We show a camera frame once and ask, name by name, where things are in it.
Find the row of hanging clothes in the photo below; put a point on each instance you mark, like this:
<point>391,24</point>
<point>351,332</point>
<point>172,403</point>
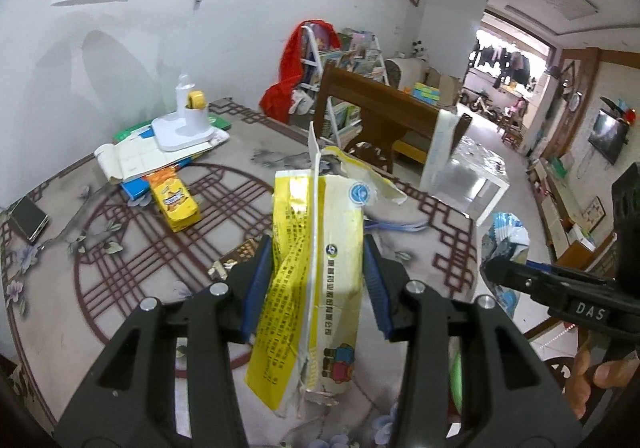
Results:
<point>507,60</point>

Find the small white table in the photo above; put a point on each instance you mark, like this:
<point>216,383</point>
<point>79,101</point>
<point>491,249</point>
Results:
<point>492,200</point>

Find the red cloth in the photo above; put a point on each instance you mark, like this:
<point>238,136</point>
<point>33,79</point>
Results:
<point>285,93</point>

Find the green-rimmed trash bin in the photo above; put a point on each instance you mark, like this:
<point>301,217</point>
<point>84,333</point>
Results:
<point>455,378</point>

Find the small wooden chair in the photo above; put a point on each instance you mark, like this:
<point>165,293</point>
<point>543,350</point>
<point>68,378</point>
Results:
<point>512,125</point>

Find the carved wooden screen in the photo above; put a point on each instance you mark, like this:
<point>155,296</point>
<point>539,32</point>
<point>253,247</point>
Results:
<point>565,78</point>

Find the clear plastic sheet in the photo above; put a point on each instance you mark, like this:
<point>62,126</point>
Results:
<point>480,155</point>

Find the yellow and white snack bag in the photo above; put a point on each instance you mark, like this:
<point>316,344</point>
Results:
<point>330,228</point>

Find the white rack of picture books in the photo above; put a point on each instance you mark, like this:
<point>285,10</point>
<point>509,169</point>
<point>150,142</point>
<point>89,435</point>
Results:
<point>350,48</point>

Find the flat blue wrapper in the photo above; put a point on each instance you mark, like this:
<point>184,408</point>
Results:
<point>400,226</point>

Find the black smartphone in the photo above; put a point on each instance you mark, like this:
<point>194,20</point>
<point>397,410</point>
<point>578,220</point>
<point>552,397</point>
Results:
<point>30,220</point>

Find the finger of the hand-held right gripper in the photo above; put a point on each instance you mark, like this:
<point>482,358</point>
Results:
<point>575,275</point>
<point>575,303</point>

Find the panda plush toy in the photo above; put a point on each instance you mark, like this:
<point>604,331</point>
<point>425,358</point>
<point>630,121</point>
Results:
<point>418,47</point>

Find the plain-backed wooden chair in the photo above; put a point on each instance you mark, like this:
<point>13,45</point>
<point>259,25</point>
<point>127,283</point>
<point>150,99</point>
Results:
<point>380,103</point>

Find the carved wooden chair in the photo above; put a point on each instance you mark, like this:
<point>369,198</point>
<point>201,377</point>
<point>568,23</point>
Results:
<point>560,368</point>

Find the yellow snack box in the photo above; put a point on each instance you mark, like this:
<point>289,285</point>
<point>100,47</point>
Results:
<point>175,203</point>

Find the white desk lamp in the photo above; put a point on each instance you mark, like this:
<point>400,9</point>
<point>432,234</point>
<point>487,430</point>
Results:
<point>177,135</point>

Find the cardboard box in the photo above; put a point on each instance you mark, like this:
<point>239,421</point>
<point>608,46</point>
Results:
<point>450,90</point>

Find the round wall clock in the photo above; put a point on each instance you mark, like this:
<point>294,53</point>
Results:
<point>575,103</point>

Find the colourful toy box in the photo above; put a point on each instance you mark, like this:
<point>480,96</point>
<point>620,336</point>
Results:
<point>426,92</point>

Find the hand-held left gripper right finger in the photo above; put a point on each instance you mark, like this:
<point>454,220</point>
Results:
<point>380,288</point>

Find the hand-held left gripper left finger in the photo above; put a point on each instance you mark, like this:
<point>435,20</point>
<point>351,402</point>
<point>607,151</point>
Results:
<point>257,288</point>

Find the white balance bike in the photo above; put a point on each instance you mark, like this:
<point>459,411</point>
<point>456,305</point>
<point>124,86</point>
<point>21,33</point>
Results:
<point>480,105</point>

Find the wall television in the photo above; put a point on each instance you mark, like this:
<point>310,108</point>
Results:
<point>607,135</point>

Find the beige armchair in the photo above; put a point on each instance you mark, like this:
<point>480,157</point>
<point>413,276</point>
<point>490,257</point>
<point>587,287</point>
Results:
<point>407,70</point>

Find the blue and white snack bag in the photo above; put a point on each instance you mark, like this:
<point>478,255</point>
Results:
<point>505,238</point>

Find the person's right hand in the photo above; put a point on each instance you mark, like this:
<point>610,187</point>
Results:
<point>580,388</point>

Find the yellow tape roll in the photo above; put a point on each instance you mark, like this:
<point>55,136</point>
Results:
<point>196,98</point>

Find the small gold wrapper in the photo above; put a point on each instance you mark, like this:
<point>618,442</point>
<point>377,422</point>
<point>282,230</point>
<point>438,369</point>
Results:
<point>235,258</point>

